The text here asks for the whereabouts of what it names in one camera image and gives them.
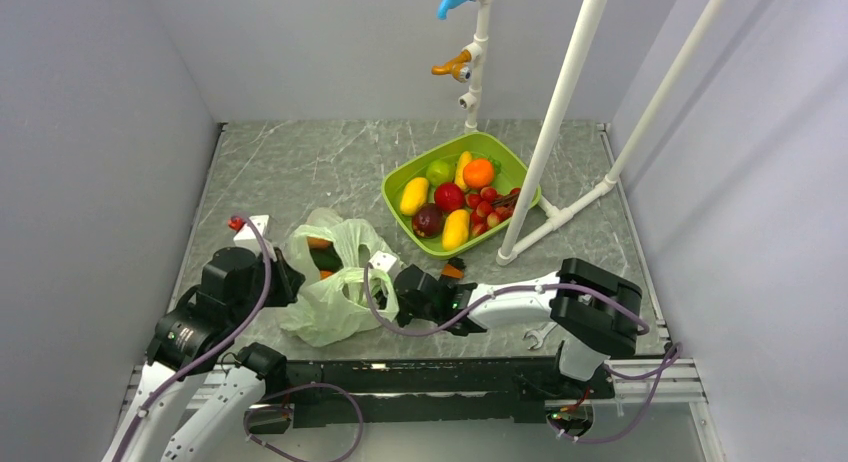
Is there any light green plastic bag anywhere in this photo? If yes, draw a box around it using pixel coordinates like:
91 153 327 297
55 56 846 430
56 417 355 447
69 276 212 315
274 208 399 347

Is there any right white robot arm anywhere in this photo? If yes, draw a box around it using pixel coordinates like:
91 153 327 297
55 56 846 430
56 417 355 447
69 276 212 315
392 258 650 397

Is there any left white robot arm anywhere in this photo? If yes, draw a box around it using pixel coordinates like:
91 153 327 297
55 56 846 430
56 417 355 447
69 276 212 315
104 247 305 461

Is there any orange black small tool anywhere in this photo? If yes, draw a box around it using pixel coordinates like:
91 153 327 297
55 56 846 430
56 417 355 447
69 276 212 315
440 257 466 280

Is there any yellow mango front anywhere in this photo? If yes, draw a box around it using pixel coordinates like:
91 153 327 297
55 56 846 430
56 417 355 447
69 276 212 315
441 209 470 251

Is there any yellow mango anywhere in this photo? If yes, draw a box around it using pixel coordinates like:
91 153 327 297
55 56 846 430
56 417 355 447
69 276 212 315
441 209 470 251
399 177 430 217

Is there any dark purple mangosteen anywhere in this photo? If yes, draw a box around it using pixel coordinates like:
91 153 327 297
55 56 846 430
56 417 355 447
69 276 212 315
411 203 445 239

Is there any green plastic basket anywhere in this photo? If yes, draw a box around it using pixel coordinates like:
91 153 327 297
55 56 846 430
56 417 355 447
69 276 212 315
382 132 528 259

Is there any yellow mango left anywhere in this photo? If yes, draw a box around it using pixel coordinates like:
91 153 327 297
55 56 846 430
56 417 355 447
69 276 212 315
399 177 430 217

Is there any red apple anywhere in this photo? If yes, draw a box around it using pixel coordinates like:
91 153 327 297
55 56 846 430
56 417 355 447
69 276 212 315
433 182 465 214

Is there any yellow banana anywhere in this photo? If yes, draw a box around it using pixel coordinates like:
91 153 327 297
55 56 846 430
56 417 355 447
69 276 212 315
454 151 473 192

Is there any green apple in basket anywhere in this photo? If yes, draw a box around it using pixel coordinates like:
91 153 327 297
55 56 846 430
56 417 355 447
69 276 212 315
425 159 456 188

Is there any silver wrench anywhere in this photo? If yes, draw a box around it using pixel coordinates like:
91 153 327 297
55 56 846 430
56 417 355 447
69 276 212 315
523 322 558 351

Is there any orange fruit in basket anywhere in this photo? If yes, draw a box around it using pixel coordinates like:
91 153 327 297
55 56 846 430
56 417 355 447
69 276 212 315
464 158 497 190

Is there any white pipe with faucets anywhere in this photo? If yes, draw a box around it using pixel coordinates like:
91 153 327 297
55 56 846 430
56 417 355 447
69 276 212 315
459 0 493 133

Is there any orange faucet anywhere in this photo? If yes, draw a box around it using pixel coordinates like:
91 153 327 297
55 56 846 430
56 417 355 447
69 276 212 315
431 50 473 83

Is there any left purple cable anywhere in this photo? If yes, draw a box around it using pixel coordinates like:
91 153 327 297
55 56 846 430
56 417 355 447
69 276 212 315
109 213 274 462

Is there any purple cable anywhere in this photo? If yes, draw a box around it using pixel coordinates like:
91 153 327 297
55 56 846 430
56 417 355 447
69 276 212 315
362 262 684 383
109 213 274 462

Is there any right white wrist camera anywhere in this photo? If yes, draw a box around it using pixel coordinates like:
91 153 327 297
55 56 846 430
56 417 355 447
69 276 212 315
369 251 402 282

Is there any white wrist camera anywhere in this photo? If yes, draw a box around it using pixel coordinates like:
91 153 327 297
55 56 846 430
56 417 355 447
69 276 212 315
228 214 276 259
369 251 402 282

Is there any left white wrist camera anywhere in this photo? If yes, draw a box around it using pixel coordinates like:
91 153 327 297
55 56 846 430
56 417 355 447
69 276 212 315
228 214 276 259

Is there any white pvc pipe frame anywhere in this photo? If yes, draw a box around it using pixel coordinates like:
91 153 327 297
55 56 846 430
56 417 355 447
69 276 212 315
496 0 727 266

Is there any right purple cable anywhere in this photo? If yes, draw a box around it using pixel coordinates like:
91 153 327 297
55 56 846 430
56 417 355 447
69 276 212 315
362 262 684 383

